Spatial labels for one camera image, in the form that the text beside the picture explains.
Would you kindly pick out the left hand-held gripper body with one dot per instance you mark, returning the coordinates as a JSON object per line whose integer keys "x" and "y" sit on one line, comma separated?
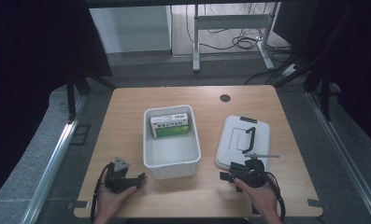
{"x": 116, "y": 180}

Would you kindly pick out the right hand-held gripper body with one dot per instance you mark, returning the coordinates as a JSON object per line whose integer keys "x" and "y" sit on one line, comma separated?
{"x": 250, "y": 174}

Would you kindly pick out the person's left hand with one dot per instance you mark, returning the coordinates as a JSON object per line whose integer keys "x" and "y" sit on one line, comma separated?
{"x": 111, "y": 202}

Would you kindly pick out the person's right hand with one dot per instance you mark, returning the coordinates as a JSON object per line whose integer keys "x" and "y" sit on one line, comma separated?
{"x": 259, "y": 199}

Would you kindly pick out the white plastic storage bin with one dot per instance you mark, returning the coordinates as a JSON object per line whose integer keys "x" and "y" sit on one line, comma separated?
{"x": 174, "y": 155}

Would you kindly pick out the green and white carton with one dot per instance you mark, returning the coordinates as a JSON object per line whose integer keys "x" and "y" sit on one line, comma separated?
{"x": 170, "y": 126}

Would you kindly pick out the black table grommet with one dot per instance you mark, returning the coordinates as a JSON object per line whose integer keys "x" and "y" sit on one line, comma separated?
{"x": 225, "y": 98}

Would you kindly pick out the black stand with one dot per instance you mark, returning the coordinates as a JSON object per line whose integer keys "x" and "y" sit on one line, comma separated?
{"x": 325, "y": 93}
{"x": 71, "y": 99}

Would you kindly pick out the white power strip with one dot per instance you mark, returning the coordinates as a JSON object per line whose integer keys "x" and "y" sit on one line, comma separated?
{"x": 290, "y": 70}

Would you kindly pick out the white cabinet panel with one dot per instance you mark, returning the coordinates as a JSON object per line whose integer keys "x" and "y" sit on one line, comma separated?
{"x": 130, "y": 28}

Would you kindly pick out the aluminium floor rail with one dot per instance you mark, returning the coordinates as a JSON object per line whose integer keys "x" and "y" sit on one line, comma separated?
{"x": 52, "y": 168}
{"x": 345, "y": 149}

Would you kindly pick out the grey metal desk frame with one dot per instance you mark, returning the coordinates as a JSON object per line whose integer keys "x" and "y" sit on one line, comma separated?
{"x": 233, "y": 21}

